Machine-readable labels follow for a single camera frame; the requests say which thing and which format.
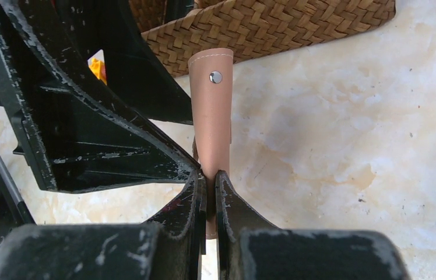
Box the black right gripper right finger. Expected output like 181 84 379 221
215 170 278 279

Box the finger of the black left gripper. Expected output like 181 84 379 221
0 1 199 193
55 1 192 125

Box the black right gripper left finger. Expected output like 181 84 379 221
140 171 206 279

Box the brown leather card holder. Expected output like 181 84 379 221
188 48 234 239

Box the yellow red toy car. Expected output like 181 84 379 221
89 58 107 85

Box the brown wicker divided basket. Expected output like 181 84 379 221
129 0 396 77

